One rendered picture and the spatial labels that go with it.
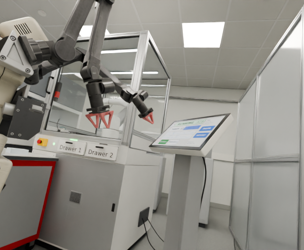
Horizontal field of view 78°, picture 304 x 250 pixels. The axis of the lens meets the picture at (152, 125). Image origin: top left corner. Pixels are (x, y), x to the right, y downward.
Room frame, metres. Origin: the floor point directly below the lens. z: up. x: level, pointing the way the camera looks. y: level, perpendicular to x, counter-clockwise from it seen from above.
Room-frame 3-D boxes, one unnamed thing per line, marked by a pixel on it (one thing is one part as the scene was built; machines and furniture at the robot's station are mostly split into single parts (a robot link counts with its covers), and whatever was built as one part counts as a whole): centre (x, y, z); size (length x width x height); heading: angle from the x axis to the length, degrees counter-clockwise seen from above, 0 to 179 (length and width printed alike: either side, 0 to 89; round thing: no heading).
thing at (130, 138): (2.14, 0.47, 1.47); 1.02 x 0.95 x 1.04; 70
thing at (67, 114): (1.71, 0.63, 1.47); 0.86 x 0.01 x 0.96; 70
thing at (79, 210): (2.13, 0.47, 0.40); 1.03 x 0.95 x 0.80; 70
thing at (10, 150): (1.52, 1.02, 0.78); 0.12 x 0.08 x 0.04; 145
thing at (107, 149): (1.59, 0.38, 0.87); 0.29 x 0.02 x 0.11; 70
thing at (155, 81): (1.97, 0.01, 1.52); 0.87 x 0.01 x 0.86; 160
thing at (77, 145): (1.70, 0.68, 0.87); 0.29 x 0.02 x 0.11; 70
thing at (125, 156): (2.14, 0.47, 0.87); 1.02 x 0.95 x 0.14; 70
